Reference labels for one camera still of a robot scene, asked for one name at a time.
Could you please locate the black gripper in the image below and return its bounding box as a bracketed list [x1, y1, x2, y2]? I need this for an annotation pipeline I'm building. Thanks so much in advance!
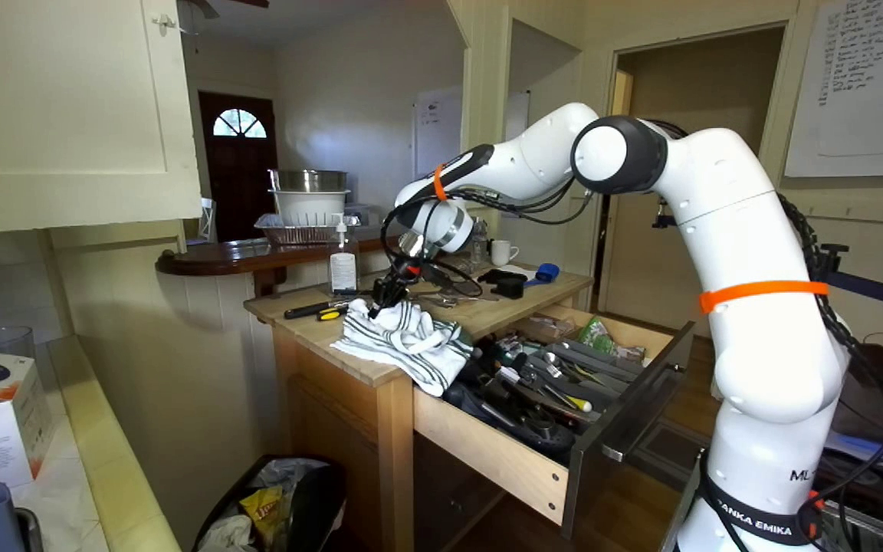
[368, 255, 425, 313]

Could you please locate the white green striped tea towel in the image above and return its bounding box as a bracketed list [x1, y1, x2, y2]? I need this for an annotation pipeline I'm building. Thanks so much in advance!
[329, 297, 478, 399]

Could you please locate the clear pump sanitizer bottle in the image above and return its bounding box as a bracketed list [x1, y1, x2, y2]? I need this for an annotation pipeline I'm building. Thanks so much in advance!
[329, 216, 363, 300]

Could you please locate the yellow black screwdriver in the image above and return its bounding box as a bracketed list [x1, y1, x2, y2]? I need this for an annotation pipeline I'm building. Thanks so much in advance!
[317, 300, 363, 326]

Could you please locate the black hand tool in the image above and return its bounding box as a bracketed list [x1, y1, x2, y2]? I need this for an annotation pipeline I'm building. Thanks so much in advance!
[283, 297, 334, 323]

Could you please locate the wooden kitchen table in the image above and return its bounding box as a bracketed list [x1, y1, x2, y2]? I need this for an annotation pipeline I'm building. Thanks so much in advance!
[242, 257, 594, 552]

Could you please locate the black pouch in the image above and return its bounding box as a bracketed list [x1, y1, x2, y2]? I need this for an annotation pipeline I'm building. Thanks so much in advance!
[475, 268, 529, 300]

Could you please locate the white dish basket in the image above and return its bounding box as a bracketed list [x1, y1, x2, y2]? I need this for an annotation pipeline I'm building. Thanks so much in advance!
[268, 167, 354, 229]

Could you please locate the white mug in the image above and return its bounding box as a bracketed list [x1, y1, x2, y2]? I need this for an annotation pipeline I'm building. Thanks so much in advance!
[487, 238, 520, 270]

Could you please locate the clear glass tray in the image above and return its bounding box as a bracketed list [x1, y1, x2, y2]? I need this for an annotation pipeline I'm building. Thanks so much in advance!
[217, 238, 272, 261]

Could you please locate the dark wooden bar counter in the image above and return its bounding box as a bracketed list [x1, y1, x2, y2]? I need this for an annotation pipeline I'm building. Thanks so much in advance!
[152, 222, 393, 300]

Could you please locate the dark door with arched window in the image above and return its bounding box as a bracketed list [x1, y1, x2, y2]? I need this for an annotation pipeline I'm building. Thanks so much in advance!
[195, 90, 283, 247]

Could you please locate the open wooden tool drawer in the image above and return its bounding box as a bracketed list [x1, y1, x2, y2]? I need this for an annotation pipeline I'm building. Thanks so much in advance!
[412, 303, 696, 543]

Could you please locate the yellow tipped screwdriver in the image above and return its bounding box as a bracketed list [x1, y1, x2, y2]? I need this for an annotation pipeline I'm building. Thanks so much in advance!
[542, 380, 594, 415]

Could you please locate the green plastic packet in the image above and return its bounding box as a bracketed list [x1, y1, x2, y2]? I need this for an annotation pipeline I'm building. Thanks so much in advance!
[577, 315, 619, 357]

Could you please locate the black trash bin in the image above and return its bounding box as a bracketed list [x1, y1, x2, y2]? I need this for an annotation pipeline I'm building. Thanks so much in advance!
[190, 453, 351, 552]

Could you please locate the handwritten paper sheet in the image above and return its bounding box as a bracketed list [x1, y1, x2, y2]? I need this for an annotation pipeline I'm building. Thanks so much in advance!
[782, 0, 883, 180]

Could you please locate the black camera tripod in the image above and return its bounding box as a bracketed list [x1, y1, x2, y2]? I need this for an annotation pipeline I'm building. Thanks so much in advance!
[588, 195, 680, 313]

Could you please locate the cream wall cabinet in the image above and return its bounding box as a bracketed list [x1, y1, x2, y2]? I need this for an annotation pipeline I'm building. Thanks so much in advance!
[0, 0, 205, 241]

